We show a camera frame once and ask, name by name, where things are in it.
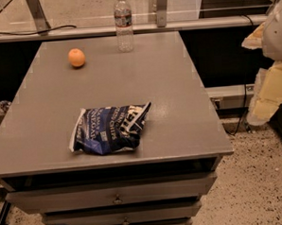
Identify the grey drawer cabinet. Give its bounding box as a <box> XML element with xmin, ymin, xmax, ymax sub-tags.
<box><xmin>0</xmin><ymin>32</ymin><xmax>232</xmax><ymax>225</ymax></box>

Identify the clear plastic water bottle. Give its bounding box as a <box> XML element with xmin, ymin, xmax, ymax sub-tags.
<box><xmin>114</xmin><ymin>0</ymin><xmax>133</xmax><ymax>52</ymax></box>

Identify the black hanging cable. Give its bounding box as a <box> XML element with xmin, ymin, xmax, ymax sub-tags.
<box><xmin>219</xmin><ymin>15</ymin><xmax>259</xmax><ymax>136</ymax></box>

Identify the black cable on ledge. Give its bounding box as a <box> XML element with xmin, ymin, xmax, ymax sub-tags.
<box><xmin>0</xmin><ymin>24</ymin><xmax>78</xmax><ymax>38</ymax></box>

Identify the blue potato chip bag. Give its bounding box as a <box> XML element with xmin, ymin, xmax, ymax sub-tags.
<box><xmin>69</xmin><ymin>103</ymin><xmax>151</xmax><ymax>155</ymax></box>

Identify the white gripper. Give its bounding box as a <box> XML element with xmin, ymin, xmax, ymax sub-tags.
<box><xmin>241</xmin><ymin>0</ymin><xmax>282</xmax><ymax>126</ymax></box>

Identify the middle grey drawer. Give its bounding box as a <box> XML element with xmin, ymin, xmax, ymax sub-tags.
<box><xmin>43</xmin><ymin>200</ymin><xmax>201</xmax><ymax>225</ymax></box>

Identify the orange fruit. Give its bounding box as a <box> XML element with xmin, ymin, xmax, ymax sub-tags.
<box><xmin>68</xmin><ymin>48</ymin><xmax>85</xmax><ymax>68</ymax></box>

